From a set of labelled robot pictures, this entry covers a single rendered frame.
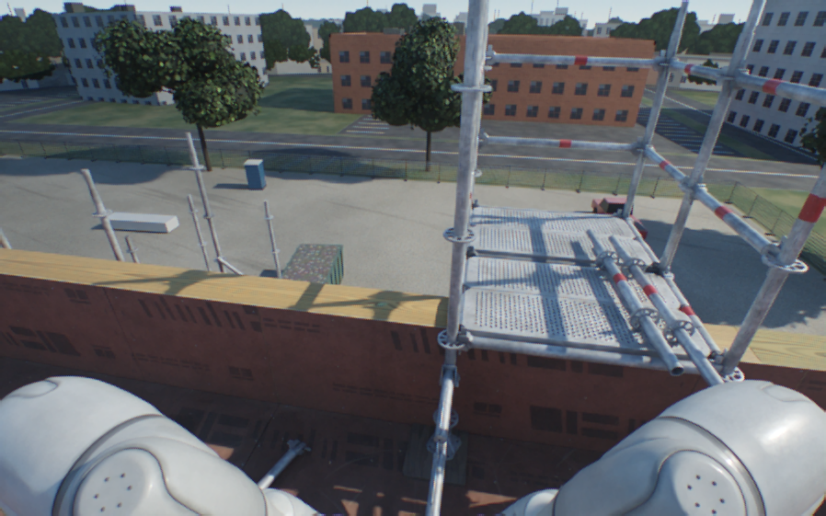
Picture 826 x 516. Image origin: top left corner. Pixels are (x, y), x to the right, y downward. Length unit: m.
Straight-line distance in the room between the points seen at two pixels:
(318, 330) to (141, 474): 1.68
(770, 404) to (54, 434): 0.73
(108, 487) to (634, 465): 0.44
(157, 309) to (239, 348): 0.47
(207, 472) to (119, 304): 2.25
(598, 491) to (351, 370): 1.80
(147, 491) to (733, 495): 0.47
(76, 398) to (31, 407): 0.04
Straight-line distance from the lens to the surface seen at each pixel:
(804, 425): 0.59
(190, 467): 0.45
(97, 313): 2.83
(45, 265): 3.10
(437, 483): 1.71
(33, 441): 0.55
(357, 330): 1.98
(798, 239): 1.76
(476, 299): 1.96
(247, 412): 2.59
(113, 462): 0.44
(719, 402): 0.56
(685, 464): 0.44
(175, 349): 2.66
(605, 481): 0.46
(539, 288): 2.12
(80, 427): 0.53
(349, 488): 2.20
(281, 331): 2.16
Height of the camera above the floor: 1.89
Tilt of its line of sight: 30 degrees down
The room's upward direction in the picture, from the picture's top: 1 degrees clockwise
